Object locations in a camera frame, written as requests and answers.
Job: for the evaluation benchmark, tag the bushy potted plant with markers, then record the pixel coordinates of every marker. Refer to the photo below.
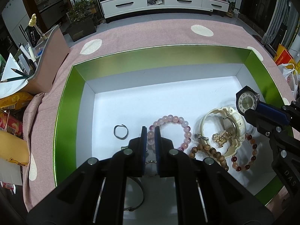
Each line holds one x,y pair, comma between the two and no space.
79,21

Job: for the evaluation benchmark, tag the silver key clasp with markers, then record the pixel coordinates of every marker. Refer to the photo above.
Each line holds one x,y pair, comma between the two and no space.
203,137

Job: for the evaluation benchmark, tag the white plastic bag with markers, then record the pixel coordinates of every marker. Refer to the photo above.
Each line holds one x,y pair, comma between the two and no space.
291,79

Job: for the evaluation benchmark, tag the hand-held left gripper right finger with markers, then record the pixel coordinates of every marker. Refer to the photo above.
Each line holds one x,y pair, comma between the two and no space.
157,150

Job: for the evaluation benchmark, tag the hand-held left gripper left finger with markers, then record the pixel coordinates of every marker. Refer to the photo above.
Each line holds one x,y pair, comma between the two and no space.
143,150

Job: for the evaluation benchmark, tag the green cardboard box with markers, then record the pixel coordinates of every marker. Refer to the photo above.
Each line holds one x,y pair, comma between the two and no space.
164,61

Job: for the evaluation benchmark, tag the small potted plant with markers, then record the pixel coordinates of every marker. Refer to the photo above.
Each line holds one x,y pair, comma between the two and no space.
230,13

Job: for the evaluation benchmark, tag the dark pencil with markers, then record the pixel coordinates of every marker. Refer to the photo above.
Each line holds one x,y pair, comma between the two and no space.
14,79
21,72

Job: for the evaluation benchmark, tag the gold pendant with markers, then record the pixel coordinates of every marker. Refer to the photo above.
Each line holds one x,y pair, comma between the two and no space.
220,138

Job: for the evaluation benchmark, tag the yellow snack packet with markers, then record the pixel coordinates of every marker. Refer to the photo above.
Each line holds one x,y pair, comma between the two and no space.
14,99

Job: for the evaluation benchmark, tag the yellow paper bag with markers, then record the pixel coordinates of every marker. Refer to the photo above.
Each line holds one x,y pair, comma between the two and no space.
283,55

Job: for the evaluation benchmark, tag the cream wrist watch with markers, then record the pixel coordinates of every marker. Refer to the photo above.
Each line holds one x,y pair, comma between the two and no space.
240,124

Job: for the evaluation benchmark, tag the pen with yellow top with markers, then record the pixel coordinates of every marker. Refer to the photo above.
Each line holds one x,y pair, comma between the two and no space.
32,21

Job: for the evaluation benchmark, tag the red snack box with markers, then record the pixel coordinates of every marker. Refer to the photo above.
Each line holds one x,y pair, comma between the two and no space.
10,124

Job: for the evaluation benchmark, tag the yellow bear print pouch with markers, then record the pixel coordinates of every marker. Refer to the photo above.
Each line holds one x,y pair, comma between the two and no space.
11,148

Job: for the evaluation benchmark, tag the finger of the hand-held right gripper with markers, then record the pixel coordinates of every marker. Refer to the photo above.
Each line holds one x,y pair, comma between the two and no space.
281,145
271,112

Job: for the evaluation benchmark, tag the black wrist watch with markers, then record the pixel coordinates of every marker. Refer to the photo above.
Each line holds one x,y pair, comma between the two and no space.
246,100

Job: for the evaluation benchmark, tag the white television cabinet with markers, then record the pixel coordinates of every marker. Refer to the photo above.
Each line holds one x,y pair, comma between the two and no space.
121,3

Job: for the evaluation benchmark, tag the pink desk organiser box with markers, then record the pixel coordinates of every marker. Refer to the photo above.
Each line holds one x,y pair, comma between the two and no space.
51,58

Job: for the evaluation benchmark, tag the white paper sheet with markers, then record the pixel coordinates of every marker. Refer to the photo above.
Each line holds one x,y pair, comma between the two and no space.
10,86

